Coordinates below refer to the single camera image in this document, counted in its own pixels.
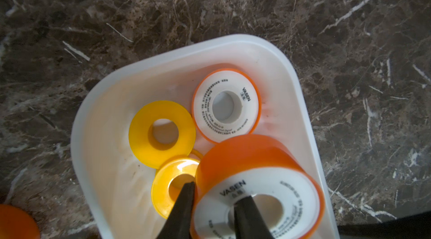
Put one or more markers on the orange tape roll mid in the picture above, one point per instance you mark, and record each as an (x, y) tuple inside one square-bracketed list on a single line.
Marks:
[(249, 166)]

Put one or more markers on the orange tape roll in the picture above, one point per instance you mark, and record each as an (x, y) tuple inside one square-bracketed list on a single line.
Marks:
[(226, 104), (17, 224)]

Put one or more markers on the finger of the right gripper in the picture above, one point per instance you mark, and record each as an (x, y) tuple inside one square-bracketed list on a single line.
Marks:
[(412, 227)]

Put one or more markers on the yellow tape roll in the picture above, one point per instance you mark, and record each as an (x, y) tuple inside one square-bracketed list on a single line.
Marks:
[(168, 182), (161, 131)]

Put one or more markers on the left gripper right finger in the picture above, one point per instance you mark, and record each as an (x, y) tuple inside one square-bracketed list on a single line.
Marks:
[(248, 222)]

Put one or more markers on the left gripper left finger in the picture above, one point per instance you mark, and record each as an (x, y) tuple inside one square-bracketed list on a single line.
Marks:
[(178, 223)]

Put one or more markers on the white plastic storage box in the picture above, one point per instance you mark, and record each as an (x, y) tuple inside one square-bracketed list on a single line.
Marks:
[(117, 185)]

